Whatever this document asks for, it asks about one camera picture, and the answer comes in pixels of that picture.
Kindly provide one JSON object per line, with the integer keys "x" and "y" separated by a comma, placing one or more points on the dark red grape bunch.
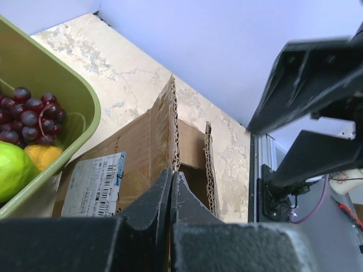
{"x": 28, "y": 120}

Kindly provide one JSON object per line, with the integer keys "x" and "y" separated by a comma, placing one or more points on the olive green plastic bin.
{"x": 24, "y": 63}

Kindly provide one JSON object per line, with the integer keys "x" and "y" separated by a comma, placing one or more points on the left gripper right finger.
{"x": 195, "y": 231}

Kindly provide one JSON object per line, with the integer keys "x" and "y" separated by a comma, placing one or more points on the brown cardboard express box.
{"x": 98, "y": 185}

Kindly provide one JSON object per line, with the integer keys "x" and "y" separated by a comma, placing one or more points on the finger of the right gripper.
{"x": 313, "y": 154}
{"x": 322, "y": 78}

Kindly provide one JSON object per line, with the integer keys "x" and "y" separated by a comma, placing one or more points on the yellow lemon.
{"x": 43, "y": 156}

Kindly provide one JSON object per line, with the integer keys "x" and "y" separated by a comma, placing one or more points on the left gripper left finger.
{"x": 144, "y": 244}

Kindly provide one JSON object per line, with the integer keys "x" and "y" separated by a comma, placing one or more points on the green lime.
{"x": 17, "y": 170}

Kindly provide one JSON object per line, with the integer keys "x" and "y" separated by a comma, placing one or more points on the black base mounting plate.
{"x": 266, "y": 202}

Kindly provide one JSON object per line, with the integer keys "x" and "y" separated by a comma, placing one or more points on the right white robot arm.
{"x": 348, "y": 181}

